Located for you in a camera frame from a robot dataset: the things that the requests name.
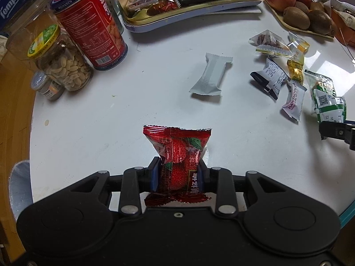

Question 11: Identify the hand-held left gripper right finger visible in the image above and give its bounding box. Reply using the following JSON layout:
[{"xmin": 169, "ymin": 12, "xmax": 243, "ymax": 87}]
[{"xmin": 197, "ymin": 159, "xmax": 290, "ymax": 217}]

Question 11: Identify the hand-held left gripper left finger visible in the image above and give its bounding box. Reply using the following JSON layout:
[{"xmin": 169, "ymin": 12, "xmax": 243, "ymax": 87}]
[{"xmin": 65, "ymin": 156, "xmax": 162, "ymax": 218}]

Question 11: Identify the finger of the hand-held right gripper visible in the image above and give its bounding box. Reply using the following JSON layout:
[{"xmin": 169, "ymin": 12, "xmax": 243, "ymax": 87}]
[{"xmin": 318, "ymin": 120, "xmax": 355, "ymax": 151}]

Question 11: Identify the green and white snack packet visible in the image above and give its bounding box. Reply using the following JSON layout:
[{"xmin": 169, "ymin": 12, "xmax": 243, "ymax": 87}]
[{"xmin": 312, "ymin": 89, "xmax": 347, "ymax": 124}]

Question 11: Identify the red snack packet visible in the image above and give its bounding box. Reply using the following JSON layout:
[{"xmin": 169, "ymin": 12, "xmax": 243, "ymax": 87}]
[{"xmin": 143, "ymin": 125, "xmax": 213, "ymax": 207}]

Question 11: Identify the clear green snack packet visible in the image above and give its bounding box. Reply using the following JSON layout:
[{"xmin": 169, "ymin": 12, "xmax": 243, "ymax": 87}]
[{"xmin": 304, "ymin": 69, "xmax": 334, "ymax": 100}]

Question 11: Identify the black and white snack packet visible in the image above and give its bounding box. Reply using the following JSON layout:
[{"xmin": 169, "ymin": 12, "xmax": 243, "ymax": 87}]
[{"xmin": 250, "ymin": 58, "xmax": 290, "ymax": 100}]

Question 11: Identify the gold metal tray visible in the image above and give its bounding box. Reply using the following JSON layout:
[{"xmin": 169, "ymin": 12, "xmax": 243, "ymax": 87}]
[{"xmin": 119, "ymin": 0, "xmax": 265, "ymax": 34}]

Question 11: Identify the white and pink snack packet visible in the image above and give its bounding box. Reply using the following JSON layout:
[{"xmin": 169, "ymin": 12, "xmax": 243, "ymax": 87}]
[{"xmin": 281, "ymin": 80, "xmax": 308, "ymax": 122}]

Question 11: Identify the gold candy wrapper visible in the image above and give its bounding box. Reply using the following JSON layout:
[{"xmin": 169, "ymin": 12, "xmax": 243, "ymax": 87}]
[{"xmin": 286, "ymin": 59, "xmax": 305, "ymax": 85}]

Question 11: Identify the teal container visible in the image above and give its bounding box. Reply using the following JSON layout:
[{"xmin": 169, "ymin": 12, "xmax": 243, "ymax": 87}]
[{"xmin": 340, "ymin": 205, "xmax": 355, "ymax": 228}]

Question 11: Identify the yellow and silver snack packet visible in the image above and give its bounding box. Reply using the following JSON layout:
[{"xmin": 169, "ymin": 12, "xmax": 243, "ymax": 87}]
[{"xmin": 287, "ymin": 31, "xmax": 310, "ymax": 61}]

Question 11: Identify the orange fabric item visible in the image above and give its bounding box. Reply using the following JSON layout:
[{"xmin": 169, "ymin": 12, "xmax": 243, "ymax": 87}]
[{"xmin": 330, "ymin": 8, "xmax": 355, "ymax": 47}]

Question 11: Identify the grey-white snack packet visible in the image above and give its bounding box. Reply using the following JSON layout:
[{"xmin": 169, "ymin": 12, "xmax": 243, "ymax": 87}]
[{"xmin": 189, "ymin": 53, "xmax": 233, "ymax": 97}]

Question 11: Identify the clear brown cookie packet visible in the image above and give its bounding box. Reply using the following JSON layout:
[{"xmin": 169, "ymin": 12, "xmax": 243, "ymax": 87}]
[{"xmin": 248, "ymin": 29, "xmax": 293, "ymax": 59}]

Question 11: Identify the beige fruit tray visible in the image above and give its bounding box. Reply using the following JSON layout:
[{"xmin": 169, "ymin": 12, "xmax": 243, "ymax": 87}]
[{"xmin": 263, "ymin": 0, "xmax": 336, "ymax": 39}]

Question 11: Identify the white cloth item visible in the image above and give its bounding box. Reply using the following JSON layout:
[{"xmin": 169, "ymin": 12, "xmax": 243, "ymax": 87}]
[{"xmin": 308, "ymin": 0, "xmax": 355, "ymax": 23}]

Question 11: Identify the small grey-lidded jar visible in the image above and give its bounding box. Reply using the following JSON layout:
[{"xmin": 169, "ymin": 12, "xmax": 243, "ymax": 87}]
[{"xmin": 31, "ymin": 70, "xmax": 65, "ymax": 101}]

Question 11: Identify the glass peanut jar green lid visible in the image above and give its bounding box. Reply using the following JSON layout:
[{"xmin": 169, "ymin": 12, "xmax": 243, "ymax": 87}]
[{"xmin": 6, "ymin": 23, "xmax": 93, "ymax": 92}]

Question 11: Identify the red biscuit tin can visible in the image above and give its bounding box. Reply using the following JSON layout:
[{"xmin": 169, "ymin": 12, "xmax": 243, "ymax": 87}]
[{"xmin": 50, "ymin": 0, "xmax": 128, "ymax": 70}]

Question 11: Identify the red candy wrapper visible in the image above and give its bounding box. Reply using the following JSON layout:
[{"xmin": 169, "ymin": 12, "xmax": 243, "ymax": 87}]
[{"xmin": 151, "ymin": 0, "xmax": 178, "ymax": 13}]

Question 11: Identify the clear plastic jar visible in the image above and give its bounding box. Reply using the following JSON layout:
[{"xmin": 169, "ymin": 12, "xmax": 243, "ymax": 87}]
[{"xmin": 6, "ymin": 0, "xmax": 56, "ymax": 38}]

